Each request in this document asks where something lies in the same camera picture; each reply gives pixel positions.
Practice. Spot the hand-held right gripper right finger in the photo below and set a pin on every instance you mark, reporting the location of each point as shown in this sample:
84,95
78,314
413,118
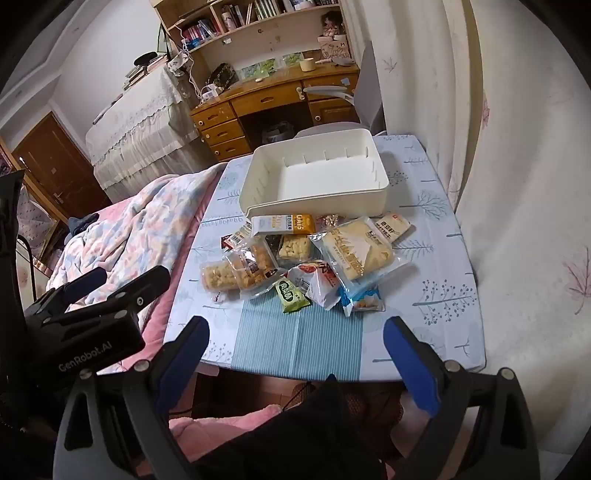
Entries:
411,364

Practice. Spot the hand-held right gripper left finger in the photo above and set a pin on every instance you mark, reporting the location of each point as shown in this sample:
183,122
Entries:
181,364

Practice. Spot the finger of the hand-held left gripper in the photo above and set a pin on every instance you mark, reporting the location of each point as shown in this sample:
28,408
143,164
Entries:
141,286
85,282

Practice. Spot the blue snack packet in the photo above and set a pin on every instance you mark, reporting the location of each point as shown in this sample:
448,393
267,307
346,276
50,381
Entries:
364,302

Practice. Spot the white orange oat bar packet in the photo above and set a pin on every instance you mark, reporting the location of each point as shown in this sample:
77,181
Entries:
277,225

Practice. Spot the clear puffed snack packet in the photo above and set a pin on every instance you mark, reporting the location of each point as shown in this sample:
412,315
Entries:
214,275
251,263
295,248

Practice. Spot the white plastic storage bin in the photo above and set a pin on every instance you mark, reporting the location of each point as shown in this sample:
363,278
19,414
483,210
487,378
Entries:
318,180

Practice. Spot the pink bed sheet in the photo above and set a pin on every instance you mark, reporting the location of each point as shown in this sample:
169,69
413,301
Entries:
154,314

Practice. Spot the floral blanket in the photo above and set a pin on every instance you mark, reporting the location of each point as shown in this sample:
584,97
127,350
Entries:
138,221

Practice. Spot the pink fluffy clothing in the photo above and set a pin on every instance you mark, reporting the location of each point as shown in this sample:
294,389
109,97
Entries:
217,424

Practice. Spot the small red snack packet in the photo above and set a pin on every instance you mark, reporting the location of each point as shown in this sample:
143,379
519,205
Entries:
235,238

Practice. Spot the blue tree-print tablecloth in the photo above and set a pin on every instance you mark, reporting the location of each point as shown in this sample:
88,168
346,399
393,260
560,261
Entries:
295,341

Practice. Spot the red white snack packet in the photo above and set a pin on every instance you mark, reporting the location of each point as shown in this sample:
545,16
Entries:
318,286

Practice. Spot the clear bread packet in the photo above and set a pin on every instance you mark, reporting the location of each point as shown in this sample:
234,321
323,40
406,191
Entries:
355,251

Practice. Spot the green snack packet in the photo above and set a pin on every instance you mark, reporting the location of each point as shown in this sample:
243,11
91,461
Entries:
290,297

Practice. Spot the black clothing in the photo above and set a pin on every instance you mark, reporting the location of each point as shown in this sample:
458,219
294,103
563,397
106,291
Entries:
304,438

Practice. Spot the brown wooden door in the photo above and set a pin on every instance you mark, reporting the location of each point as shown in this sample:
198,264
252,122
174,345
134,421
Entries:
51,157

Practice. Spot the white red wafer packet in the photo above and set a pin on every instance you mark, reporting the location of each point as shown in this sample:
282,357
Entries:
392,225

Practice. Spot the lace-covered cabinet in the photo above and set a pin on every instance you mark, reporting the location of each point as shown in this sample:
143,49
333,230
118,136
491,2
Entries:
138,124

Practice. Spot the small wrapped candy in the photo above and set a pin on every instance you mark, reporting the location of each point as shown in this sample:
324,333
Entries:
330,221

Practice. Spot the white power strip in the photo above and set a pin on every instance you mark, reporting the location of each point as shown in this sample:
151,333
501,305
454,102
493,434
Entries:
207,93

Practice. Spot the trash bag under desk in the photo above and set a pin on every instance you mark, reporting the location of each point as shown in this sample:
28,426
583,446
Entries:
277,131

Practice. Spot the white leaf-print curtain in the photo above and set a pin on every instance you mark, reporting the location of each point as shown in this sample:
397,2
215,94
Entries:
517,184

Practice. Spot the dark patterned bag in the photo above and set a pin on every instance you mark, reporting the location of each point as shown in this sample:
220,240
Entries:
224,76

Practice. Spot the wooden desk with drawers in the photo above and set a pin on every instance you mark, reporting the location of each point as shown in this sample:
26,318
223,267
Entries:
272,94

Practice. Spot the grey office chair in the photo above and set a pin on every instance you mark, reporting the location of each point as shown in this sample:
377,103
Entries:
364,97

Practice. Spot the cream cup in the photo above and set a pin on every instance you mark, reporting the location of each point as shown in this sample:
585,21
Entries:
307,64

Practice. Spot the wooden bookshelf hutch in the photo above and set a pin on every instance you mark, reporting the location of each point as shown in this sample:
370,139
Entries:
258,34

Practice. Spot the row of books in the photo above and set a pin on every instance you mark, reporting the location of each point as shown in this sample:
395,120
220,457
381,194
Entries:
251,9

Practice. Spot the doll figure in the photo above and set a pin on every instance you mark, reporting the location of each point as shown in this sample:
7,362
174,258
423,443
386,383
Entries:
330,25

